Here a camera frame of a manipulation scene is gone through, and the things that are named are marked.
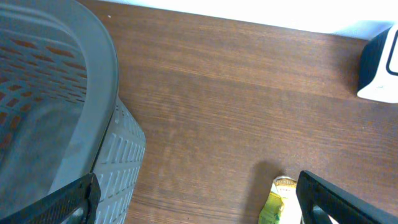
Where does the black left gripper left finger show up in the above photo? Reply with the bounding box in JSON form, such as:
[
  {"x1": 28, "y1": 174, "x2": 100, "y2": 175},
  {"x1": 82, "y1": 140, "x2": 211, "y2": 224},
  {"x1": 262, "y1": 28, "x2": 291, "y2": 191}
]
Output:
[{"x1": 1, "y1": 173, "x2": 101, "y2": 224}]

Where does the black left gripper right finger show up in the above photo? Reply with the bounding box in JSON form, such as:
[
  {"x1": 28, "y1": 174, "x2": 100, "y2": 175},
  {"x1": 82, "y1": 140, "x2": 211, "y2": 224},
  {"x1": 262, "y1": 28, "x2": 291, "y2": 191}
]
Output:
[{"x1": 296, "y1": 170, "x2": 397, "y2": 224}]

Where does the green drink carton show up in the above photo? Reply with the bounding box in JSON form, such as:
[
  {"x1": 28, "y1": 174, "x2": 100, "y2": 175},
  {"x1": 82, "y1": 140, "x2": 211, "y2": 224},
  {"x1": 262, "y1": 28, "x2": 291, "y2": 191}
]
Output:
[{"x1": 258, "y1": 176, "x2": 302, "y2": 224}]

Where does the white barcode scanner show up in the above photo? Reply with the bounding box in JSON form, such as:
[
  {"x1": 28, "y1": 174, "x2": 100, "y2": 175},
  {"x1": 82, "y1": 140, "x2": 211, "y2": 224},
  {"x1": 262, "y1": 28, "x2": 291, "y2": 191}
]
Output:
[{"x1": 357, "y1": 24, "x2": 397, "y2": 103}]

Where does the grey plastic lattice basket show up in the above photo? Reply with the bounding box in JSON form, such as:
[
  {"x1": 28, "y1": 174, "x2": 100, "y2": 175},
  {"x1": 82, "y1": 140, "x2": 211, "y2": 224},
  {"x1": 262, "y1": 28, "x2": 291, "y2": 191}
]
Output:
[{"x1": 1, "y1": 1, "x2": 146, "y2": 223}]

